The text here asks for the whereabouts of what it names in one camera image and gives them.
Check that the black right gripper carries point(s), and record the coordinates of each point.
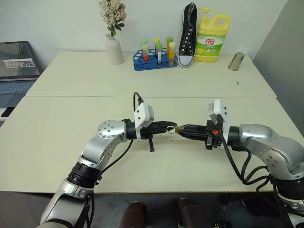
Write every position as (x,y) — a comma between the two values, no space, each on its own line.
(213,137)

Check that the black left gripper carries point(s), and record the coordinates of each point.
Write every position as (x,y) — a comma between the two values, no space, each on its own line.
(147,133)

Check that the brass padlock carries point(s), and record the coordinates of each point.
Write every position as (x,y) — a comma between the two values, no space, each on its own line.
(178,129)

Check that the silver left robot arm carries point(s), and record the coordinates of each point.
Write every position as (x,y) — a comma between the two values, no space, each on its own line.
(107,130)

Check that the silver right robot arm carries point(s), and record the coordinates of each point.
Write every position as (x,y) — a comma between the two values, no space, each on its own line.
(259,135)

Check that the blue test tube rack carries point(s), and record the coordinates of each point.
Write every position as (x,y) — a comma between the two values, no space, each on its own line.
(142,65)

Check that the green capped labelled test tube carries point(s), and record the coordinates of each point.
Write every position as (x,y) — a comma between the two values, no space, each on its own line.
(159,53)

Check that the green capped red test tube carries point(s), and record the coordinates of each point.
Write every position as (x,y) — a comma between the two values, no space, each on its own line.
(145,54)

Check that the yellow capped orange test tube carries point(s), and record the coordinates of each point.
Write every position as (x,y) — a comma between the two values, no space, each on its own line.
(172,52)

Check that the steel cup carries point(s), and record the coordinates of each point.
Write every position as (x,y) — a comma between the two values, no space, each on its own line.
(236,61)

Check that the dark rounded shape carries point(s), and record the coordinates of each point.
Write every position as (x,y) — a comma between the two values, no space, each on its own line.
(188,213)
(134,215)

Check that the green capped orange test tube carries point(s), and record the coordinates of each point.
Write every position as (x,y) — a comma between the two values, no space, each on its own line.
(169,44)

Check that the yellow dish soap bottle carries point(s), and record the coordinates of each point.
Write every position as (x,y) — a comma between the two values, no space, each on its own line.
(210,45)

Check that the white ceramic vase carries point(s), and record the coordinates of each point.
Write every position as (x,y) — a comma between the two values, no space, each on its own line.
(114,52)

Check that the black canvas sneaker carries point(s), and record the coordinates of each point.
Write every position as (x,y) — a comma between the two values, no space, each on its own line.
(188,35)

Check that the dried flower bunch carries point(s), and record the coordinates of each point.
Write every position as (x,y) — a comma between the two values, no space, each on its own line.
(111,14)

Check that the black phone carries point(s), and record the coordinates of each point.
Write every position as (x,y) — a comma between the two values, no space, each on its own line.
(7,111)

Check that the grey laptop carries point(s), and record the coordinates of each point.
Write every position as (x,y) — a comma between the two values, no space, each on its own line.
(16,71)

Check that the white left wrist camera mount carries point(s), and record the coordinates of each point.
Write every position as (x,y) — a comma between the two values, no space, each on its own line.
(142,114)

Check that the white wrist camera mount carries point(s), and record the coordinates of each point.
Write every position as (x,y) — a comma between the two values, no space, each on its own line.
(142,114)
(223,111)

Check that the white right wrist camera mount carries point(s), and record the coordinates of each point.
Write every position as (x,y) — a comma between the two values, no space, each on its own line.
(223,111)

